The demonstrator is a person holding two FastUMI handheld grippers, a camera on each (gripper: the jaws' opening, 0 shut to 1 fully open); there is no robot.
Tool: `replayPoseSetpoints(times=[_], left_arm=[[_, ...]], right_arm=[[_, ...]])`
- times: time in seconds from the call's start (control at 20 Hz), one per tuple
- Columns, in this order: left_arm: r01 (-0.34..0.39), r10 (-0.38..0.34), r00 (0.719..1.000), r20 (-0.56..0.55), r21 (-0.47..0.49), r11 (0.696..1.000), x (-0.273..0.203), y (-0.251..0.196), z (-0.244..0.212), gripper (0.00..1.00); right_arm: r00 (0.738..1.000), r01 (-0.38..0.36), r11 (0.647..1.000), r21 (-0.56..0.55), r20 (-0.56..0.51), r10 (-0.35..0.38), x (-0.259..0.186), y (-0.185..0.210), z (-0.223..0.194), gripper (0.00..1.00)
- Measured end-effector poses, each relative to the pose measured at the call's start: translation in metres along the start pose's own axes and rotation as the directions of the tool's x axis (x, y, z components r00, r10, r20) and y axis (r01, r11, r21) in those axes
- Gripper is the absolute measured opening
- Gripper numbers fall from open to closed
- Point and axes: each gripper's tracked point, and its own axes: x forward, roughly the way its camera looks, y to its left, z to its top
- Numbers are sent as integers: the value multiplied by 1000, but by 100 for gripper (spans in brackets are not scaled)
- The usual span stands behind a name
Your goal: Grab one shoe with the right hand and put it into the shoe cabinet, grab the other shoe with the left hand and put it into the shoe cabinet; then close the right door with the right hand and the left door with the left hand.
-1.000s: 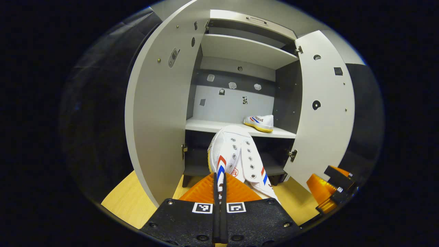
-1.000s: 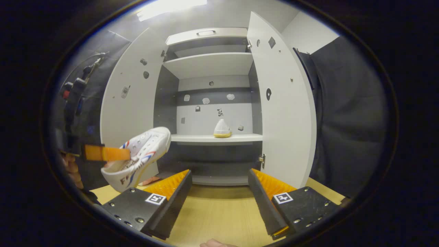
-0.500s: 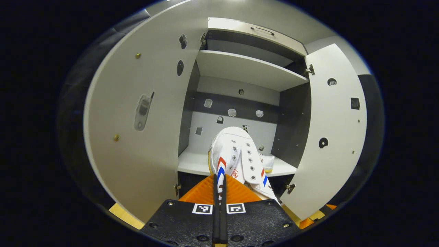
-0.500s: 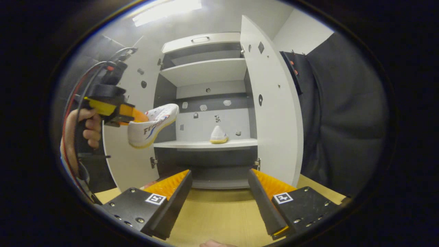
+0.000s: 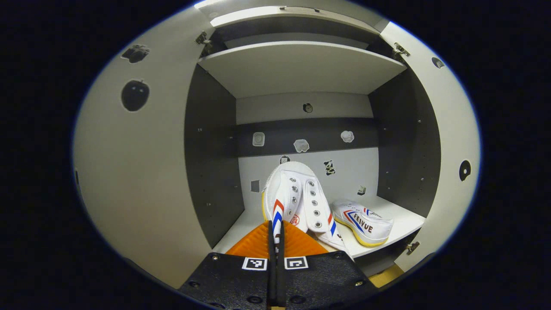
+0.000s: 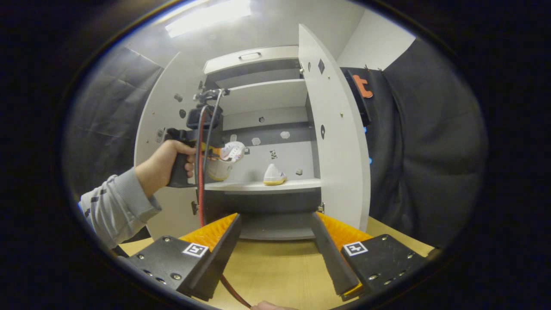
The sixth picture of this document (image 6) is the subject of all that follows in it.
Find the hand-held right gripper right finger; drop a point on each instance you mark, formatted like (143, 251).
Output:
(331, 258)

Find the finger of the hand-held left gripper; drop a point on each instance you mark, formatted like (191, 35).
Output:
(211, 151)

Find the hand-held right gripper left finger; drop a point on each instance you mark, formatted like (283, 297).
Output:
(215, 262)

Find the white shoe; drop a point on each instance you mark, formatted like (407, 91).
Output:
(274, 174)
(232, 151)

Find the white cabinet door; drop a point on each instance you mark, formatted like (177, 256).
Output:
(340, 163)
(176, 211)

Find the white grey shoe cabinet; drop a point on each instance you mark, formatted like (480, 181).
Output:
(267, 97)

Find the black backdrop cloth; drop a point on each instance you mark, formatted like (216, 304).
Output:
(430, 150)
(107, 107)

